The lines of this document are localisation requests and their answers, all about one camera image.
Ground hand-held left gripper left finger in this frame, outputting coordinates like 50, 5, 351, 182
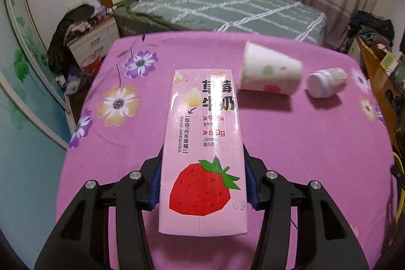
34, 143, 165, 270

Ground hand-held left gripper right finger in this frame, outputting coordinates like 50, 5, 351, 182
242, 143, 371, 270

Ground pink strawberry milk carton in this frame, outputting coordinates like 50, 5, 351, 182
158, 68, 249, 237

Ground white dotted paper cup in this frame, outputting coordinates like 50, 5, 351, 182
238, 41, 302, 95

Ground small white plastic bottle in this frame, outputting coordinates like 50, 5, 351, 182
308, 68, 348, 99

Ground red bucket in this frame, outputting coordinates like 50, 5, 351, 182
82, 53, 103, 81

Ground plastic bags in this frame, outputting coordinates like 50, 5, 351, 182
55, 66, 83, 95

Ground white nightstand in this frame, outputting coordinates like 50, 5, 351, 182
69, 17, 119, 62

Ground painted wardrobe sliding door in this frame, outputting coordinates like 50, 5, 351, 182
0, 0, 78, 150

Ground wooden desk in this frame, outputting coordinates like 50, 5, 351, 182
357, 36, 405, 150

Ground pile of dark clothes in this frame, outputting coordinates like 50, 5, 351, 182
47, 4, 95, 74

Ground pink patterned cloth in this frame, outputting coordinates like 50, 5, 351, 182
92, 4, 114, 24

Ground green plaid quilt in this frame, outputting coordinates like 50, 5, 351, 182
113, 0, 326, 44

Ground heap of mixed clothes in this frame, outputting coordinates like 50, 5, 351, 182
348, 11, 396, 52

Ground yellow cable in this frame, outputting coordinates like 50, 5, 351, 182
392, 153, 405, 204

